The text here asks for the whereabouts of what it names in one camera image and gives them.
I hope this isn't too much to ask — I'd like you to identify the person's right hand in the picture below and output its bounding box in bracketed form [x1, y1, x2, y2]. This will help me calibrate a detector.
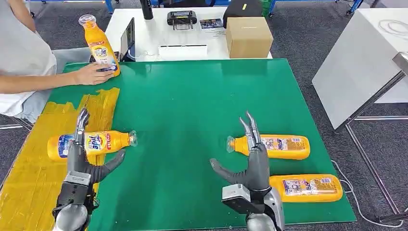
[74, 63, 115, 86]

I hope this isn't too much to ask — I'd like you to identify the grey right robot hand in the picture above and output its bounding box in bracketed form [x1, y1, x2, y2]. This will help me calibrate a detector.
[209, 111, 272, 193]

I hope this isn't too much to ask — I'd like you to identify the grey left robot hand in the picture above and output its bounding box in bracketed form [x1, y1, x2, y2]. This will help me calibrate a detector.
[66, 107, 126, 186]

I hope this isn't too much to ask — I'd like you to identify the orange drink bottle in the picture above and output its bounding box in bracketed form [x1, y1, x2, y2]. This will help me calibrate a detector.
[78, 14, 121, 77]
[226, 134, 311, 161]
[269, 173, 344, 204]
[47, 130, 138, 162]

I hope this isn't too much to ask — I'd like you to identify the tablet in blue case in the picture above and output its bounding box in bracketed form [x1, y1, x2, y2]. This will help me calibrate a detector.
[120, 17, 137, 62]

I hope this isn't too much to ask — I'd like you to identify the yellow plastic sheet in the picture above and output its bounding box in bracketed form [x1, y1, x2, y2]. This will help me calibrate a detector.
[0, 87, 121, 231]

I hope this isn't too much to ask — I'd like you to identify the person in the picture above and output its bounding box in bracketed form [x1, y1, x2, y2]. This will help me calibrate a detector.
[0, 0, 115, 124]

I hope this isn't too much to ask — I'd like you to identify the black flask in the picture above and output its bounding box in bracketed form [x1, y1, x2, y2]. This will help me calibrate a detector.
[140, 0, 154, 20]

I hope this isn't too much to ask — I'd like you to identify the green table mat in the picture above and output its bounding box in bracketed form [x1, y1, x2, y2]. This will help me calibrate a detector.
[48, 58, 357, 231]

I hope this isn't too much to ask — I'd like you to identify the flat white box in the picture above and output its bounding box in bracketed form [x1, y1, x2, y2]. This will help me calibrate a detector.
[158, 44, 208, 59]

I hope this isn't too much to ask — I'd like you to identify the black handheld controller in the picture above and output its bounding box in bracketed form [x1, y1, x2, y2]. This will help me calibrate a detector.
[166, 10, 198, 31]

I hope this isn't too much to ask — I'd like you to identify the printed photo booklet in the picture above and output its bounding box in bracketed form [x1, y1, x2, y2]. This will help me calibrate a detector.
[200, 18, 224, 30]

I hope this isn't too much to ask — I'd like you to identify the brown cardboard box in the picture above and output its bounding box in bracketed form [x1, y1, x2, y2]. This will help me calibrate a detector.
[225, 16, 274, 59]

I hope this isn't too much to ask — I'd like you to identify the white table with metal legs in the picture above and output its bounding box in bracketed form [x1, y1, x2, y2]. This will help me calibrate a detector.
[311, 8, 408, 224]

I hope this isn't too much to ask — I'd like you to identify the black bag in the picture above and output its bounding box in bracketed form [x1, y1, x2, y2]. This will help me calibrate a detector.
[222, 0, 264, 29]

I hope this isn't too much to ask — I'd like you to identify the green crate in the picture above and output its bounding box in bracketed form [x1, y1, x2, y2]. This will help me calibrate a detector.
[259, 0, 274, 17]

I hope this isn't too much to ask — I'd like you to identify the grey metal plate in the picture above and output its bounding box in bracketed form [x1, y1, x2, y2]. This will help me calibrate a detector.
[393, 51, 408, 75]

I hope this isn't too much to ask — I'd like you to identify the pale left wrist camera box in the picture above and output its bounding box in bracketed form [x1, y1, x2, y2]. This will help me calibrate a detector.
[56, 171, 93, 209]

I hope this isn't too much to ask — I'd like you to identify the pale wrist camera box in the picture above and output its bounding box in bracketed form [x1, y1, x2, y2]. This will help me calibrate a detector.
[221, 184, 266, 215]
[56, 171, 93, 209]

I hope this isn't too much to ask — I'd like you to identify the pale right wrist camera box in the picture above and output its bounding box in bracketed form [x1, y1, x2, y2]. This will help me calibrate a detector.
[221, 184, 266, 215]

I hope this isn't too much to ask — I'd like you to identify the thin white charging cable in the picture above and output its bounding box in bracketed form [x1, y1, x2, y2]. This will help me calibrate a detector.
[131, 50, 160, 60]

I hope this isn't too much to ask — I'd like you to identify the white floor cable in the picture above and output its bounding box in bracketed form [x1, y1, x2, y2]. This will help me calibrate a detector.
[331, 160, 408, 229]

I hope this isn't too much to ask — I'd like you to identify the coiled white cable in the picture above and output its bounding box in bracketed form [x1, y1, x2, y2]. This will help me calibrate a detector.
[378, 19, 408, 37]

